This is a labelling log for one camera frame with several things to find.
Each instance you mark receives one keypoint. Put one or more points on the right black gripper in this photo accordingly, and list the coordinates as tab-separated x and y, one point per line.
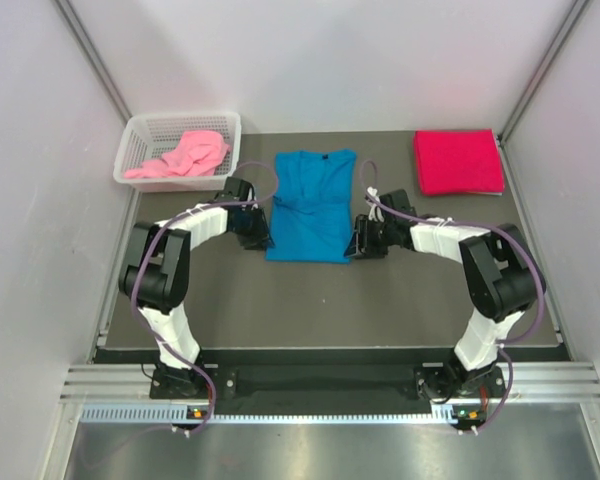
360	245

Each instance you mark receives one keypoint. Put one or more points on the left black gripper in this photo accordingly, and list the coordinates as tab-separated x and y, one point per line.
260	237

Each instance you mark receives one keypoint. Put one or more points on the blue t shirt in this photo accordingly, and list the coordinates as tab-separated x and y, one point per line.
311	210

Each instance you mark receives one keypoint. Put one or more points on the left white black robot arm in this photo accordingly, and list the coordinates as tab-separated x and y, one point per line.
155	277

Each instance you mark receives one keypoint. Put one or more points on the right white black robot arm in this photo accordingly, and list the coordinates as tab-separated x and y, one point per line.
502	278

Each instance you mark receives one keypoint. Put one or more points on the pink t shirt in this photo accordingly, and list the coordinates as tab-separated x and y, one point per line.
198	154

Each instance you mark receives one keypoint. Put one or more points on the folded red t shirt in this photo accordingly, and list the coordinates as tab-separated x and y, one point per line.
458	162

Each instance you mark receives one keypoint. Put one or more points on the white plastic basket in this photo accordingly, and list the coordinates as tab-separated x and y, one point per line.
148	136

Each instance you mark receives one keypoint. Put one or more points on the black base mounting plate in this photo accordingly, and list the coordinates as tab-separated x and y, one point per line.
327	381

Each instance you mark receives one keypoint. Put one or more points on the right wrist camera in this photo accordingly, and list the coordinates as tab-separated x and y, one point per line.
372	199

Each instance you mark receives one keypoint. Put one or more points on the slotted grey cable duct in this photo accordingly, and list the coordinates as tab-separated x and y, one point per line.
181	414

